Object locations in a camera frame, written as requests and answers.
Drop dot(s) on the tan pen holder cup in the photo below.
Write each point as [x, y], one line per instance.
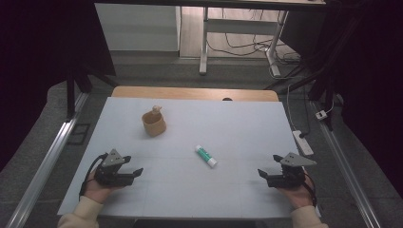
[153, 122]

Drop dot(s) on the wooden table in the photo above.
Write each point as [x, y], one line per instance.
[190, 93]

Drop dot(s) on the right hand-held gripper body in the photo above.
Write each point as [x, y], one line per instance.
[290, 172]

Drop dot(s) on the person's right hand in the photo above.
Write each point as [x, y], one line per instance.
[296, 193]

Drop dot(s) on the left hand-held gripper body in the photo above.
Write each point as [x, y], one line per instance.
[111, 172]

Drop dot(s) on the white foam board mat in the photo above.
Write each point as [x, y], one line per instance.
[190, 126]

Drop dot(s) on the small white adapter box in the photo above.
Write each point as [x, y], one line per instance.
[321, 115]

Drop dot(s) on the white metal desk frame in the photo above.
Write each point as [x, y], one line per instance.
[240, 27]

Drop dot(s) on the white cabinet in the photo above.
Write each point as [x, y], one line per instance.
[139, 27]

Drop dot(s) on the white power strip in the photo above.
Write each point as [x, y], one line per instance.
[303, 142]

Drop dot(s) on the aluminium rail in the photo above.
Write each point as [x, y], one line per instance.
[345, 171]
[44, 171]

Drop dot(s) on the green and white glue stick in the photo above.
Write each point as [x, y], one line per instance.
[206, 156]

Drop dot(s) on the person's left hand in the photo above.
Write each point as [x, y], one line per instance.
[97, 189]

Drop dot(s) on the black tripod stand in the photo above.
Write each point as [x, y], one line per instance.
[320, 82]
[82, 82]

